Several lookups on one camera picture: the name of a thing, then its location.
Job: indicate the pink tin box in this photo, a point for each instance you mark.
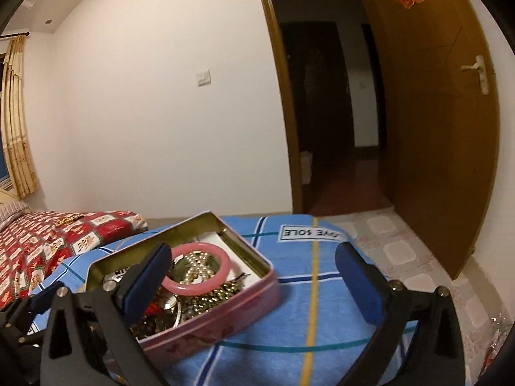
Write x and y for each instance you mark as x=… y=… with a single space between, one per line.
x=225 y=322

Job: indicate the window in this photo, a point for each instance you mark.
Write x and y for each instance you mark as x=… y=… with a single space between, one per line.
x=2 y=148

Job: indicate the pink bangle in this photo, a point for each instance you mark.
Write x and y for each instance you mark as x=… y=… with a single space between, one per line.
x=223 y=276

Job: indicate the silver bangle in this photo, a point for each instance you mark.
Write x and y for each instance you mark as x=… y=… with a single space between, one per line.
x=179 y=309

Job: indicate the wooden door frame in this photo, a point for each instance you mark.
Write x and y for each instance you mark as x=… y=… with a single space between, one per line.
x=281 y=88

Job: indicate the white card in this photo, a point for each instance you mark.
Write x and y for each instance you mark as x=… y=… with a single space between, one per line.
x=241 y=262

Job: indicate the yellow curtain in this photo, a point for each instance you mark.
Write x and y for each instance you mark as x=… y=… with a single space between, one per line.
x=18 y=128

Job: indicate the blue plaid sheet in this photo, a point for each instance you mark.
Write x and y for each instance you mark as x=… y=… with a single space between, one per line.
x=314 y=313

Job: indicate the curtain rod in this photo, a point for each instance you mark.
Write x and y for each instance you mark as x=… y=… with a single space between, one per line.
x=12 y=34

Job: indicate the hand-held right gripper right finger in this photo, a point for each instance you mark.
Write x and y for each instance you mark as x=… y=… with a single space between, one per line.
x=358 y=287

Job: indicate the cream headboard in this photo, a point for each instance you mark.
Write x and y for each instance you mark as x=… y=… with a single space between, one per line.
x=6 y=196

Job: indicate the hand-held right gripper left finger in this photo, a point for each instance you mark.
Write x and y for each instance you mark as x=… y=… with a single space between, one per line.
x=148 y=279

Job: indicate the striped pillow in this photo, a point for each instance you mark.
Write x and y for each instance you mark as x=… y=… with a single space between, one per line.
x=12 y=213

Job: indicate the white light switch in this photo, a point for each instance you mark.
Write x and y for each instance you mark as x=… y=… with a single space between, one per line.
x=203 y=77

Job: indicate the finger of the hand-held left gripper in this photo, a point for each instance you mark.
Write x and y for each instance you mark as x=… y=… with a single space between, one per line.
x=42 y=299

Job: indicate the wooden door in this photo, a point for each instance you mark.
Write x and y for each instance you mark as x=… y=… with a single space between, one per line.
x=434 y=136

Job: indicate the red teddy bear blanket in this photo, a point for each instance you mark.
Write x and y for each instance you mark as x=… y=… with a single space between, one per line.
x=36 y=249

